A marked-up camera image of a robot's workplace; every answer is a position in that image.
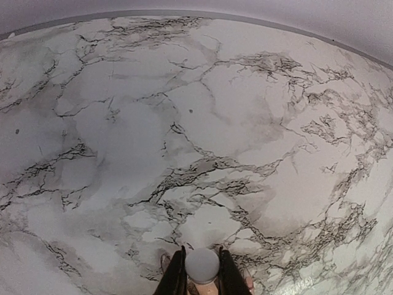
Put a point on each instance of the mannequin hand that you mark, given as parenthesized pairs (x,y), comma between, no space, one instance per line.
(211,288)

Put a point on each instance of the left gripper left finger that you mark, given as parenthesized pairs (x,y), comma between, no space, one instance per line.
(174,280)

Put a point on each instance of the white cap with brush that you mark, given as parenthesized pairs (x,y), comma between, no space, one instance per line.
(202,266)

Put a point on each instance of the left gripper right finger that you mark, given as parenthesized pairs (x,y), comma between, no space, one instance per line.
(231,279)

